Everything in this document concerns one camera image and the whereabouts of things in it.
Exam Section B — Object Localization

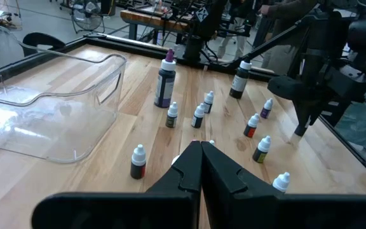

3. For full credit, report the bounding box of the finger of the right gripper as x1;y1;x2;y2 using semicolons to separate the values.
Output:
322;100;353;127
292;101;320;137

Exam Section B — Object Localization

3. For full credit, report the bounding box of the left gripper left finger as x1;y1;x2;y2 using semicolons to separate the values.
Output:
32;141;202;229

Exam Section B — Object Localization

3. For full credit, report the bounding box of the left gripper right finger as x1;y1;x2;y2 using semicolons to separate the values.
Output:
201;141;366;229

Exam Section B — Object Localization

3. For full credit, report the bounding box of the small purple food coloring bottle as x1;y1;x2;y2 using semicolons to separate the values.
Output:
260;97;275;120

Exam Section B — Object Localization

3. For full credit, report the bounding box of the small red food coloring bottle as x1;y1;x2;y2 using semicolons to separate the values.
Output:
130;144;147;180

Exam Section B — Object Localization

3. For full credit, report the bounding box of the small orange food coloring bottle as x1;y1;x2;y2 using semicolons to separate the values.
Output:
243;113;261;139

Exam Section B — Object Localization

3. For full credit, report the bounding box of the small yellow food coloring bottle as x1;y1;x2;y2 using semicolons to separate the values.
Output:
252;135;272;164

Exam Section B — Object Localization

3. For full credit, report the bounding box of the small green food coloring bottle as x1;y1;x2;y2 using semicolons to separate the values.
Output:
165;101;179;129

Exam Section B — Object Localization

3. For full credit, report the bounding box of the small blue food coloring bottle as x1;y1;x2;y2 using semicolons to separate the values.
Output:
203;90;215;115

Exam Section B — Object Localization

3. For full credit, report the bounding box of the small black food coloring bottle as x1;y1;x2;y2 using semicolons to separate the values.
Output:
191;102;206;129

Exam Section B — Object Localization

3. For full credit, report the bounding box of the large purple food coloring bottle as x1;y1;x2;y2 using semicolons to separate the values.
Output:
153;48;177;109

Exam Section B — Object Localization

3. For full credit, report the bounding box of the person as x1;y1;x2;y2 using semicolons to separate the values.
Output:
216;0;260;61
259;0;319;76

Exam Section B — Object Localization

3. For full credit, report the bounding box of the clear plastic bin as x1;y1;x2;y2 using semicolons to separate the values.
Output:
0;24;128;165

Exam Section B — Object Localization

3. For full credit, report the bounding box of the wooden workbench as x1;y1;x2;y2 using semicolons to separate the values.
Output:
119;8;200;45

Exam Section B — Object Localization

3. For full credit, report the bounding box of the black floor fan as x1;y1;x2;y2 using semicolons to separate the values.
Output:
71;0;105;34

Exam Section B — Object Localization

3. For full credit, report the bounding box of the black table frame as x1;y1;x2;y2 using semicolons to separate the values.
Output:
0;14;366;188

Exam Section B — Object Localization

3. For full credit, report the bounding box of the black frame handle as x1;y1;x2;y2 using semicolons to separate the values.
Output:
22;31;66;57

